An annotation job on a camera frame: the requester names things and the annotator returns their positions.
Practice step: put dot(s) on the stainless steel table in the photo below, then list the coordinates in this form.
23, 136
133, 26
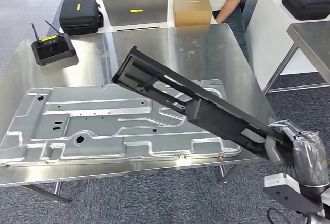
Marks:
314, 41

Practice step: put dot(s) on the black zip carrying case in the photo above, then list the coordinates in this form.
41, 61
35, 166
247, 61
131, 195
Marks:
80, 16
306, 2

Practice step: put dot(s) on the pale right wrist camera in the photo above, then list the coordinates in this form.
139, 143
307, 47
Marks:
283, 190

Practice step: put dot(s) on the black remote controller with antennas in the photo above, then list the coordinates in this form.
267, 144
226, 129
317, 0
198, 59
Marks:
51, 50

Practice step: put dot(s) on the stainless steel workbench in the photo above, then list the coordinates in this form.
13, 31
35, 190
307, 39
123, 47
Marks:
180, 52

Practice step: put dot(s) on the brown cardboard box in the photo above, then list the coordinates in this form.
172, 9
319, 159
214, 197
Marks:
192, 11

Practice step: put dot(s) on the grey laptop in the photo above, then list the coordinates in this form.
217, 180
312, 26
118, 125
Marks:
134, 7

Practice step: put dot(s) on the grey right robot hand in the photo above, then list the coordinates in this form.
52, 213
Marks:
309, 161

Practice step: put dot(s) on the stamped silver metal panel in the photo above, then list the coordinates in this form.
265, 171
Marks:
103, 123

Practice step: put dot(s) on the black plastic frame part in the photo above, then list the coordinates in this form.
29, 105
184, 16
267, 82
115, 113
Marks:
219, 116

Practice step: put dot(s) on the person's left forearm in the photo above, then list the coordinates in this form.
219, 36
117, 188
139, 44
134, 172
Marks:
228, 7

